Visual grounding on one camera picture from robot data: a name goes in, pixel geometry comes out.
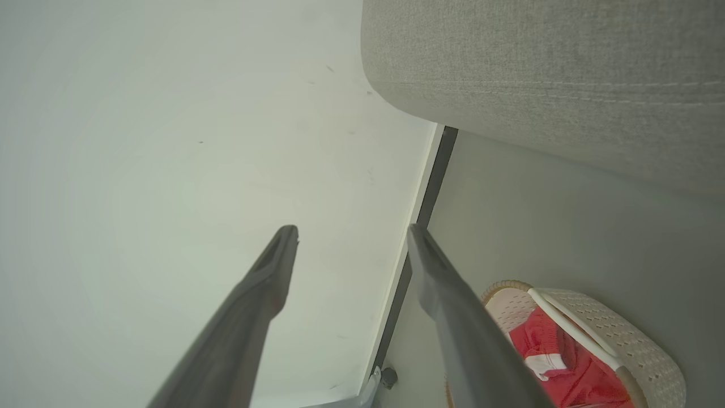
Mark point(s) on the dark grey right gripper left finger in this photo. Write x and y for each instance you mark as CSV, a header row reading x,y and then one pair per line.
x,y
243,323

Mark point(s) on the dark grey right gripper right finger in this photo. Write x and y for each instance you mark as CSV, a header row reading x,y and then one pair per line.
x,y
464,340

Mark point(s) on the red white striped garment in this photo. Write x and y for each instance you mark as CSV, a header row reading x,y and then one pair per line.
x,y
589,385

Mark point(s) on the grey fabric sofa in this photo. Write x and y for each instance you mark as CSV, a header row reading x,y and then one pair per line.
x,y
538,68

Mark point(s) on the black caster wheel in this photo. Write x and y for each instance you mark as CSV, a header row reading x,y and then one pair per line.
x,y
388,377

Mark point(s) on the white woven laundry basket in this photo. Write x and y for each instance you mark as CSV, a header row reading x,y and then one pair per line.
x,y
634,340

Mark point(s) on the black wall baseboard strip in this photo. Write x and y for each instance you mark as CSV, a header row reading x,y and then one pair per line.
x,y
433,187

